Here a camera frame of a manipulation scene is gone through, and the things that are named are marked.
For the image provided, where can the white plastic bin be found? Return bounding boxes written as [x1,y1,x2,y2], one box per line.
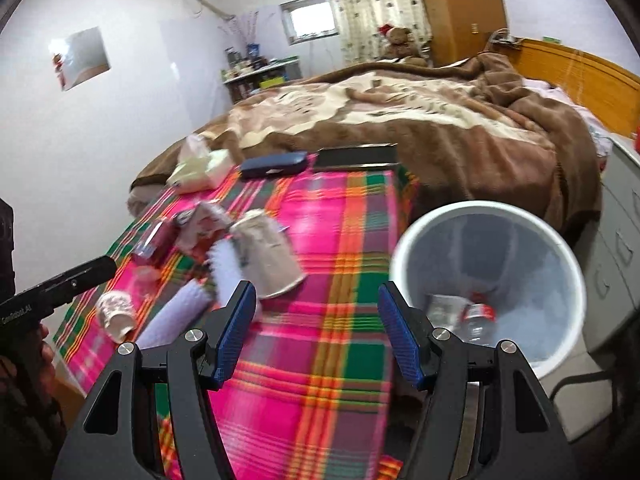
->
[391,201,587,380]

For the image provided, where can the shiny wall poster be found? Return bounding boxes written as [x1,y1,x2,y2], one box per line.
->
[49,26,111,92]

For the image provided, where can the dried branch decoration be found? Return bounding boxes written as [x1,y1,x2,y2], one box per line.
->
[217,10,261,48]

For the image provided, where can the brown patterned blanket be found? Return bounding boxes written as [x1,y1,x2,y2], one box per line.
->
[127,52,603,236]

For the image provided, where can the red and white drink carton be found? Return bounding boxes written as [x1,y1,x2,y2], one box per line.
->
[174,202,233,261]

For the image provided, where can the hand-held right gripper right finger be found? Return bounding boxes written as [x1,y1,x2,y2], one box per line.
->
[377,281,581,480]

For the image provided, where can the clear plastic bag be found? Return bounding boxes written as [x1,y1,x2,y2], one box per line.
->
[131,265,168,306]

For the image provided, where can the tissue pack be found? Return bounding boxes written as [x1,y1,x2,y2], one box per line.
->
[167,135,235,193]

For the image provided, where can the white foam net sleeve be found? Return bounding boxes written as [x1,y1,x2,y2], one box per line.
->
[209,239,249,311]
[135,282,213,352]

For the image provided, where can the person's left hand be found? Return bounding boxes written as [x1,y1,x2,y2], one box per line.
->
[27,322,55,378]

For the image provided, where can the wooden headboard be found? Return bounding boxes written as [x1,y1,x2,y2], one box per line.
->
[505,37,640,138]

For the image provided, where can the charger with cables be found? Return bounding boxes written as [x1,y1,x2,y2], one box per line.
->
[487,27,523,47]

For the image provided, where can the crumpled silver wrapper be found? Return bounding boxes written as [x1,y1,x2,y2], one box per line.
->
[425,294,471,333]

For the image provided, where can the brown teddy bear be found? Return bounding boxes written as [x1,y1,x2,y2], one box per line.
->
[381,24,428,67]

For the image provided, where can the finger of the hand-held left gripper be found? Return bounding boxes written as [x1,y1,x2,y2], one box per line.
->
[30,255,118,313]

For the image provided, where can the cluttered white shelf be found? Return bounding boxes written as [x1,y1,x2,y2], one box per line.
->
[221,42,303,103]

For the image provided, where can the black smartphone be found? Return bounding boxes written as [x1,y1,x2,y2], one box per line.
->
[312,144,399,171]

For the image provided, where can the pink bed sheet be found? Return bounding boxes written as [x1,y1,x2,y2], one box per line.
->
[522,79,613,156]

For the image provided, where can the wooden wardrobe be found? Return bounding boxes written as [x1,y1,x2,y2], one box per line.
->
[412,0,508,67]

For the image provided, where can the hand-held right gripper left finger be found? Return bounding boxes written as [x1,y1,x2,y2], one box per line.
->
[52,280,258,480]

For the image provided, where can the patterned curtain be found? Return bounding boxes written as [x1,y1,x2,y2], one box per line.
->
[324,0,433,63]

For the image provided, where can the grey drawer cabinet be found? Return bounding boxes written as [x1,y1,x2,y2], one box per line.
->
[582,132,640,366]

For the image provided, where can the clear plastic bottle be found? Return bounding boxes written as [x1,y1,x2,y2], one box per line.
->
[460,302,498,343]

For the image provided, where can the plaid cloth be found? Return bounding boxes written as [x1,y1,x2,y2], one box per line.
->
[52,167,421,480]

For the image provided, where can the dark blue glasses case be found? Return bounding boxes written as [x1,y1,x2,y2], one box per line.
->
[239,151,308,180]

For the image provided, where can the small window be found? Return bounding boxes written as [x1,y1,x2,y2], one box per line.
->
[280,0,341,46]

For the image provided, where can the small patterned paper cup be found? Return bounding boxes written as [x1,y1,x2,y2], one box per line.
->
[95,290,137,343]

